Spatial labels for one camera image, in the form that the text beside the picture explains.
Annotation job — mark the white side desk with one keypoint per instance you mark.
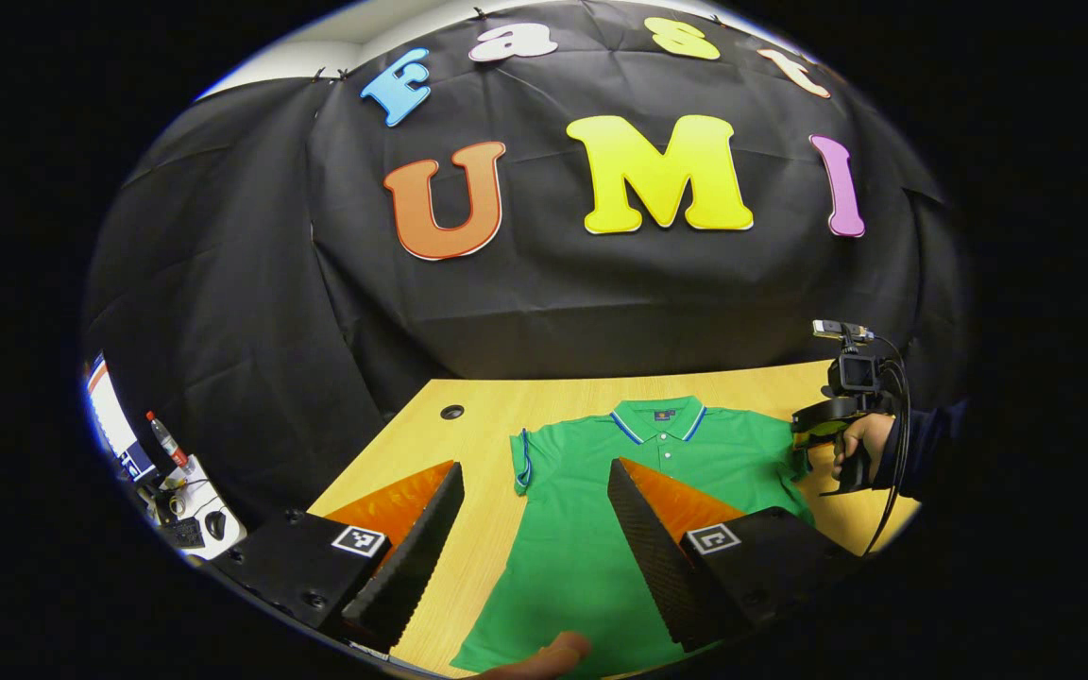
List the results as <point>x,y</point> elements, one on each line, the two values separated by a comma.
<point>223,548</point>

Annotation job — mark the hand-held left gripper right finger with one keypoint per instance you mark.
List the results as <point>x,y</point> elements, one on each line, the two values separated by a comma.
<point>667,576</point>

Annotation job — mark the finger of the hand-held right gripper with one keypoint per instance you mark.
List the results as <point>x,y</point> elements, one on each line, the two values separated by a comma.
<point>818,416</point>

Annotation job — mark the black computer mouse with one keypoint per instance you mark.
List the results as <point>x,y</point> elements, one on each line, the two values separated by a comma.
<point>216,524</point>

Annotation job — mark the red capped bottle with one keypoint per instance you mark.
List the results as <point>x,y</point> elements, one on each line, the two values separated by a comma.
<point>166,439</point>

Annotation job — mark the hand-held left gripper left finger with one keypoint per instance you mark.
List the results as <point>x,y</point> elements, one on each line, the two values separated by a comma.
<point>412,567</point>

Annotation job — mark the black keyboard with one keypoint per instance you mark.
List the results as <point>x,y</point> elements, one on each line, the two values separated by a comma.
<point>183,534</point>

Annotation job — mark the green T-shirt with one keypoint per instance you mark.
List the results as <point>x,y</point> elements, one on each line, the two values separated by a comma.
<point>582,529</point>

